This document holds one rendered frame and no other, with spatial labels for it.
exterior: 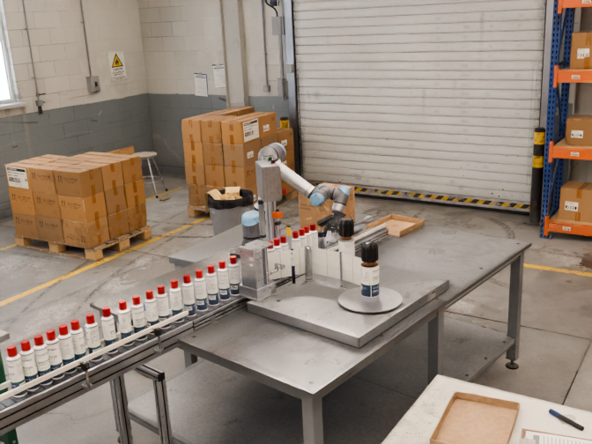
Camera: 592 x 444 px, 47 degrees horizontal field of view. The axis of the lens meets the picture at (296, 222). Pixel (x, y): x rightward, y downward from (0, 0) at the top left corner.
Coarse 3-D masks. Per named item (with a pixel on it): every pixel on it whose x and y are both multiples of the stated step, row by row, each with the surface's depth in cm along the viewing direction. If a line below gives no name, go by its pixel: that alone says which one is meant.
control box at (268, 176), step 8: (264, 160) 363; (256, 168) 362; (264, 168) 349; (272, 168) 350; (256, 176) 364; (264, 176) 350; (272, 176) 351; (280, 176) 353; (256, 184) 367; (264, 184) 351; (272, 184) 352; (280, 184) 354; (264, 192) 352; (272, 192) 353; (280, 192) 355; (264, 200) 353; (272, 200) 354; (280, 200) 356
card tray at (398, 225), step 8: (392, 216) 467; (400, 216) 463; (368, 224) 448; (376, 224) 455; (392, 224) 457; (400, 224) 456; (408, 224) 455; (416, 224) 444; (424, 224) 452; (392, 232) 441; (400, 232) 430; (408, 232) 438
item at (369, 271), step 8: (368, 240) 320; (368, 248) 315; (376, 248) 317; (368, 256) 316; (376, 256) 318; (360, 264) 322; (368, 264) 318; (376, 264) 323; (360, 272) 322; (368, 272) 318; (376, 272) 319; (368, 280) 319; (376, 280) 320; (368, 288) 320; (376, 288) 321; (368, 296) 321; (376, 296) 322
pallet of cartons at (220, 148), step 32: (192, 128) 762; (224, 128) 740; (256, 128) 755; (192, 160) 775; (224, 160) 752; (256, 160) 762; (288, 160) 824; (192, 192) 788; (256, 192) 769; (288, 192) 834
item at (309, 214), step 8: (328, 184) 453; (336, 184) 451; (352, 192) 444; (304, 200) 435; (328, 200) 423; (352, 200) 446; (304, 208) 436; (312, 208) 433; (320, 208) 429; (328, 208) 425; (352, 208) 447; (304, 216) 438; (312, 216) 434; (320, 216) 430; (352, 216) 449; (304, 224) 440
